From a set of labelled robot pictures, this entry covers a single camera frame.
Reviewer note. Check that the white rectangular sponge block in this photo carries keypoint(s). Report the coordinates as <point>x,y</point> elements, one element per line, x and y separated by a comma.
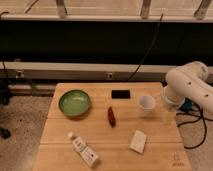
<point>138,141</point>

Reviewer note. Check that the dark red small object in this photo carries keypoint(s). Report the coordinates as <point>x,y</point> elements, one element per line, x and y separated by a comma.
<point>111,117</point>

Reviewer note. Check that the grey wall rail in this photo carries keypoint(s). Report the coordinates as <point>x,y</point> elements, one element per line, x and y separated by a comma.
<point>83,71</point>

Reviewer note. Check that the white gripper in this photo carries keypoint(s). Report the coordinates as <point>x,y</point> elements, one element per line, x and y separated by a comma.
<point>171,102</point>

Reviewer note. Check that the white tube with label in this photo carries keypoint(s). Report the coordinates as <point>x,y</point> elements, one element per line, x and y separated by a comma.
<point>88,155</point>

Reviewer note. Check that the black rectangular block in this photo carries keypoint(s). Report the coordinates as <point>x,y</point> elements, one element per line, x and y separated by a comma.
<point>120,94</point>

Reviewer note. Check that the black object at left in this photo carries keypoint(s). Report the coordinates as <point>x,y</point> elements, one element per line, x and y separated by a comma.
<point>5,96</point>

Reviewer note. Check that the green ceramic bowl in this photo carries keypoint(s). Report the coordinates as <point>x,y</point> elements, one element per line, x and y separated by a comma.
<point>74,103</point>

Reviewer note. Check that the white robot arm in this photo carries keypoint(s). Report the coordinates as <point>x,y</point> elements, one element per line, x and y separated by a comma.
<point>186,81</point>

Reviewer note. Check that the blue box on floor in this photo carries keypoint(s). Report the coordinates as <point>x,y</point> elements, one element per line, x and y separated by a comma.
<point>187,105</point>

